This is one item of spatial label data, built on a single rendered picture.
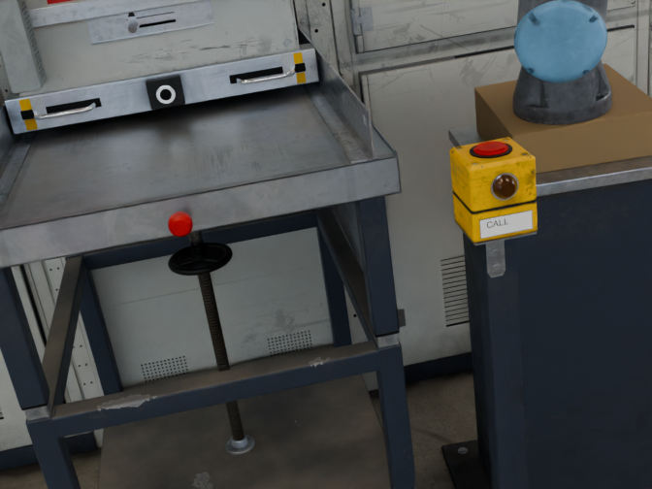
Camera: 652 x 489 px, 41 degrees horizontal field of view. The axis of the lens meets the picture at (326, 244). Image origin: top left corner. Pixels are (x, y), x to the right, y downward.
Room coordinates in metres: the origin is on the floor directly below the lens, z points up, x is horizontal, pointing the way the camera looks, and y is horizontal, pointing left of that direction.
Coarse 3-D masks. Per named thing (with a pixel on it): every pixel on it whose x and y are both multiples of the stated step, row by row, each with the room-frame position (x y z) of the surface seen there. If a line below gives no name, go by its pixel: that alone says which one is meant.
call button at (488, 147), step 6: (480, 144) 0.98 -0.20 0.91; (486, 144) 0.97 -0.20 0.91; (492, 144) 0.97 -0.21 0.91; (498, 144) 0.97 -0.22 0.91; (504, 144) 0.96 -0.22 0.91; (474, 150) 0.96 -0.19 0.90; (480, 150) 0.95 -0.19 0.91; (486, 150) 0.95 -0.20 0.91; (492, 150) 0.95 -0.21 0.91; (498, 150) 0.95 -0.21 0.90; (504, 150) 0.95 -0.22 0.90
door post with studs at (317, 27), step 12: (300, 0) 1.82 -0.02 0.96; (312, 0) 1.82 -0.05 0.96; (324, 0) 1.82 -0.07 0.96; (300, 12) 1.82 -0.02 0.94; (312, 12) 1.82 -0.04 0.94; (324, 12) 1.82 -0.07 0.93; (300, 24) 1.82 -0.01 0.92; (312, 24) 1.82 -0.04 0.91; (324, 24) 1.82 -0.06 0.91; (312, 36) 1.82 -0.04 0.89; (324, 36) 1.82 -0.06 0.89; (324, 48) 1.82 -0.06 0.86; (360, 324) 1.82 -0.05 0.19; (360, 336) 1.82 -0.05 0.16; (372, 372) 1.82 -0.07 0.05; (372, 384) 1.82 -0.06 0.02
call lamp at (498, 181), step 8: (496, 176) 0.92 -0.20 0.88; (504, 176) 0.92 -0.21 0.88; (512, 176) 0.92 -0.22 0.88; (496, 184) 0.92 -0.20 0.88; (504, 184) 0.91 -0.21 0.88; (512, 184) 0.91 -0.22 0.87; (496, 192) 0.92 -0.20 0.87; (504, 192) 0.91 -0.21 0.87; (512, 192) 0.91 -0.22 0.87; (504, 200) 0.92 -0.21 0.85
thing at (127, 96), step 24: (312, 48) 1.54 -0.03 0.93; (168, 72) 1.52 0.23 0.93; (192, 72) 1.52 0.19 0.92; (216, 72) 1.52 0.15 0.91; (240, 72) 1.53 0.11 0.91; (264, 72) 1.53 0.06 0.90; (312, 72) 1.54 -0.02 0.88; (24, 96) 1.49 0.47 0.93; (48, 96) 1.49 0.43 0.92; (72, 96) 1.49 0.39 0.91; (96, 96) 1.50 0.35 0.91; (120, 96) 1.50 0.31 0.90; (144, 96) 1.51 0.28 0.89; (192, 96) 1.52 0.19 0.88; (216, 96) 1.52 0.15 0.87; (72, 120) 1.49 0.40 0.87
